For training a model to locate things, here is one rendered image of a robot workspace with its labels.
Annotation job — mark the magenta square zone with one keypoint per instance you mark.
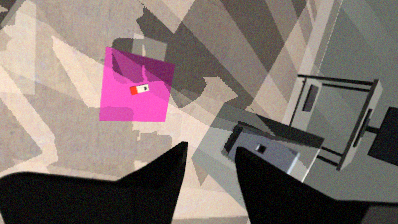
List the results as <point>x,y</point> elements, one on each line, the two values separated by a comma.
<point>123,70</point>

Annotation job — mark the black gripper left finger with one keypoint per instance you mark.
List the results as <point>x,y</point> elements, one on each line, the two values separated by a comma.
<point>146,196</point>

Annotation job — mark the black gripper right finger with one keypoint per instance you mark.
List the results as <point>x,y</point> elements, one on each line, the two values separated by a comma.
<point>272,196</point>

